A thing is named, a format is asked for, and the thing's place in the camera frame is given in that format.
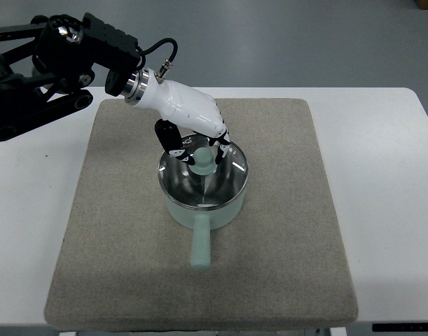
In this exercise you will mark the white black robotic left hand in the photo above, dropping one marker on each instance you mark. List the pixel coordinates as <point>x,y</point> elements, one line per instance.
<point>179,106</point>

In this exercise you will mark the glass lid with green knob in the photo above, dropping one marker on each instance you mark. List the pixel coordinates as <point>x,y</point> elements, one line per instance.
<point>204,184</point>

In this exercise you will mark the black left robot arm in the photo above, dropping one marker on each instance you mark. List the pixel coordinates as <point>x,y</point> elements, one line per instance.
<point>46,66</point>

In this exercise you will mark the mint green saucepan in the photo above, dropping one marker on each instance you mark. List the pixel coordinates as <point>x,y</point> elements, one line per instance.
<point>202,221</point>

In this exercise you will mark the grey felt mat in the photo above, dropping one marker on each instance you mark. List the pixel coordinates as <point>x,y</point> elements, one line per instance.
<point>126,265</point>

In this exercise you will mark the cardboard box corner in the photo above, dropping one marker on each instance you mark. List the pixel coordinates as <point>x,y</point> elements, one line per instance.
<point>422,4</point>

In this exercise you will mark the black table control panel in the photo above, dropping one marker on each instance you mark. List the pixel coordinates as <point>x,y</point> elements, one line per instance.
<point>400,327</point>

